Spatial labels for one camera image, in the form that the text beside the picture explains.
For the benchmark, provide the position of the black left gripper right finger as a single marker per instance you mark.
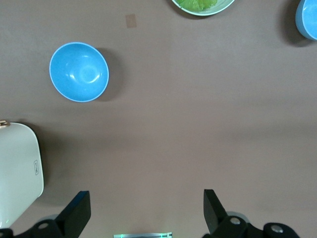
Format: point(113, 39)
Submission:
point(218, 223)

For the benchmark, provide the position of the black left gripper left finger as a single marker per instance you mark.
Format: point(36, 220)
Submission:
point(74, 218)

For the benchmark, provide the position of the blue bowl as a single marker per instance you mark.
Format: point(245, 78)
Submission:
point(308, 19)
point(79, 72)

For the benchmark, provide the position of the cream white toaster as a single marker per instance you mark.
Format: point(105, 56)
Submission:
point(17, 161)

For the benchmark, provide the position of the brown tape patch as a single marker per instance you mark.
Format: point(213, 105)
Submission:
point(130, 21)

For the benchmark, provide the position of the pale green plate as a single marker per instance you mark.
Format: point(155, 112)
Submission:
point(219, 9)

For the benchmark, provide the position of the green lettuce leaf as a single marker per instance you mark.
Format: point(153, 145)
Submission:
point(195, 5)

